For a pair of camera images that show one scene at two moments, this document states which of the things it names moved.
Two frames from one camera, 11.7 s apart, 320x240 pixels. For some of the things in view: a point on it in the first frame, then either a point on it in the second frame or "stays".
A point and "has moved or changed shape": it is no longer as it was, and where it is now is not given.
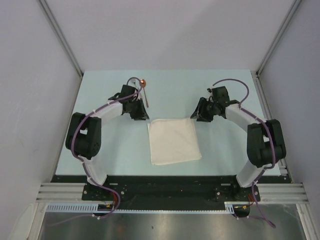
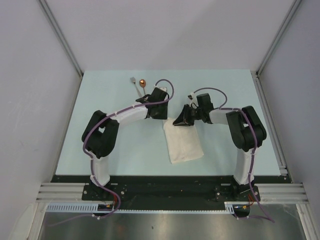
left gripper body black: (136, 110) → (161, 113)
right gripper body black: (207, 109) → (191, 114)
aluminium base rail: (282, 192) stays
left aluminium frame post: (48, 13) stays
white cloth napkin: (173, 140) has moved or changed shape
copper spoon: (143, 83) stays
